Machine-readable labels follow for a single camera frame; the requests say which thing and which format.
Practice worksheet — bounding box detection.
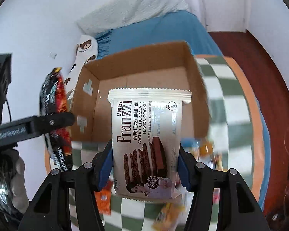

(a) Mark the white grey pillow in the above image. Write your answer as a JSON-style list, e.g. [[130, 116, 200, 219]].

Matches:
[[76, 0, 193, 36]]

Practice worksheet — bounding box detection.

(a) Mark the white Franzzi cookie pack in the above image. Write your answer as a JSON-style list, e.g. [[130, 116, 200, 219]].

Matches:
[[108, 88, 192, 202]]

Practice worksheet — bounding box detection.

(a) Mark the yellow bread snack packet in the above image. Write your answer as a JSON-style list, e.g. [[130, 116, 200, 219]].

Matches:
[[152, 203, 185, 231]]

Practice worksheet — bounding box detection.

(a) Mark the left hand in glove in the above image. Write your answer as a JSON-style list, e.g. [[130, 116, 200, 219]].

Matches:
[[0, 149, 29, 215]]

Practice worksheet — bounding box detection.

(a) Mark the yellow black snack bag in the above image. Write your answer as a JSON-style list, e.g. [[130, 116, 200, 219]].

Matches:
[[39, 67, 73, 171]]

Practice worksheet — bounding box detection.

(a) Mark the blue bed sheet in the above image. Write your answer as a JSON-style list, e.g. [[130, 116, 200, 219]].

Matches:
[[97, 10, 271, 205]]

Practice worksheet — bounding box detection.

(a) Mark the white door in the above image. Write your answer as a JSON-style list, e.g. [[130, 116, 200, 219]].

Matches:
[[203, 0, 250, 32]]

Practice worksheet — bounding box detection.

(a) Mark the blue cardboard milk box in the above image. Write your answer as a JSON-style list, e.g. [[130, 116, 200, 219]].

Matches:
[[71, 41, 211, 142]]

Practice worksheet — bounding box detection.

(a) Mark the orange panda snack packet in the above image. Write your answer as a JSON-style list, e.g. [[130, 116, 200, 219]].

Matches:
[[199, 139, 223, 171]]

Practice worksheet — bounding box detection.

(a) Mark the bear print pillow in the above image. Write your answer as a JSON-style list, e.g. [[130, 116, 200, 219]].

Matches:
[[64, 35, 98, 99]]

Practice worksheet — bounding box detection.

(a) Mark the green white checkered mat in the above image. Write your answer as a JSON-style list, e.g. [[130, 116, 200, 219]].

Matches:
[[44, 54, 267, 231]]

